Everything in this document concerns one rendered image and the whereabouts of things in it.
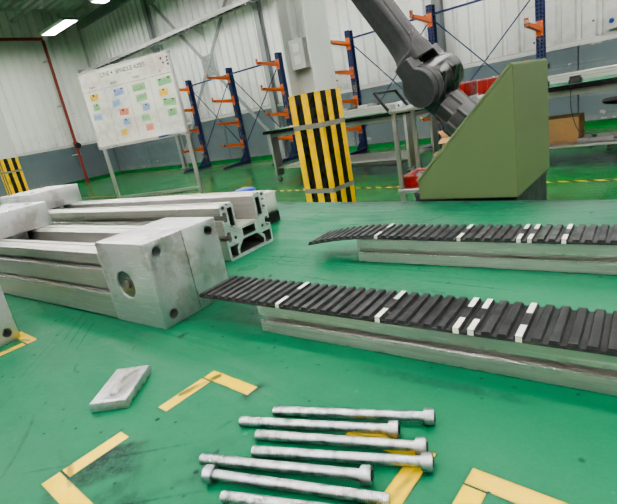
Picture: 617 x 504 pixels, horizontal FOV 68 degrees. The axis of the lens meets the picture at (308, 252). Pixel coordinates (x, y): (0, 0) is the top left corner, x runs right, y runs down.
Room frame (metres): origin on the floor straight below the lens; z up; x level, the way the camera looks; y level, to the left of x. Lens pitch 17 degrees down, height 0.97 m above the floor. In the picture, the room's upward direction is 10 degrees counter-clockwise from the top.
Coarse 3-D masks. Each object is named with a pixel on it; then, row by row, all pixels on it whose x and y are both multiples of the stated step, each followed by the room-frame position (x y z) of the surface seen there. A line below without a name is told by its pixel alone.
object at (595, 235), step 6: (588, 228) 0.43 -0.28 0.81; (594, 228) 0.42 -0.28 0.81; (600, 228) 0.42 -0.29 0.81; (606, 228) 0.41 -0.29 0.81; (588, 234) 0.41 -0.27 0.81; (594, 234) 0.41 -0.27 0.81; (600, 234) 0.40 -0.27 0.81; (606, 234) 0.40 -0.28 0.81; (588, 240) 0.39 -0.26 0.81; (594, 240) 0.40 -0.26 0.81; (600, 240) 0.39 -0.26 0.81; (606, 240) 0.39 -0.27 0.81
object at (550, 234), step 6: (546, 228) 0.45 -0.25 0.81; (552, 228) 0.45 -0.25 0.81; (558, 228) 0.44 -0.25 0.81; (564, 228) 0.44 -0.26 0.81; (540, 234) 0.43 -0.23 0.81; (546, 234) 0.43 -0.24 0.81; (552, 234) 0.42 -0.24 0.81; (558, 234) 0.42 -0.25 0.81; (540, 240) 0.42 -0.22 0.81; (546, 240) 0.42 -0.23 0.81; (552, 240) 0.41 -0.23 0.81; (558, 240) 0.41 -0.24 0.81
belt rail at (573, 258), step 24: (360, 240) 0.55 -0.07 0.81; (384, 240) 0.53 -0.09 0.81; (408, 240) 0.51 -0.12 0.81; (432, 264) 0.49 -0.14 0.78; (456, 264) 0.47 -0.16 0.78; (480, 264) 0.46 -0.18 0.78; (504, 264) 0.44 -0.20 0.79; (528, 264) 0.43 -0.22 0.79; (552, 264) 0.41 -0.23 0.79; (576, 264) 0.40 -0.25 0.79; (600, 264) 0.39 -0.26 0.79
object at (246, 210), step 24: (240, 192) 0.75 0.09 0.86; (72, 216) 0.91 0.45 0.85; (96, 216) 0.86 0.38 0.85; (120, 216) 0.81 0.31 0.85; (144, 216) 0.76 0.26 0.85; (168, 216) 0.73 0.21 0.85; (192, 216) 0.69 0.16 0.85; (216, 216) 0.66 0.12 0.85; (240, 216) 0.73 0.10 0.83; (264, 216) 0.72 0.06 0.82; (240, 240) 0.67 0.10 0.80; (264, 240) 0.71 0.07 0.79
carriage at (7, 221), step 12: (12, 204) 0.83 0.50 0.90; (24, 204) 0.79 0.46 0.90; (36, 204) 0.77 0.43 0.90; (0, 216) 0.73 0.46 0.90; (12, 216) 0.74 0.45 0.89; (24, 216) 0.75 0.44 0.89; (36, 216) 0.77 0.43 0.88; (48, 216) 0.78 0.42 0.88; (0, 228) 0.72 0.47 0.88; (12, 228) 0.73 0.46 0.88; (24, 228) 0.75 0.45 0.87; (36, 228) 0.76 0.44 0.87
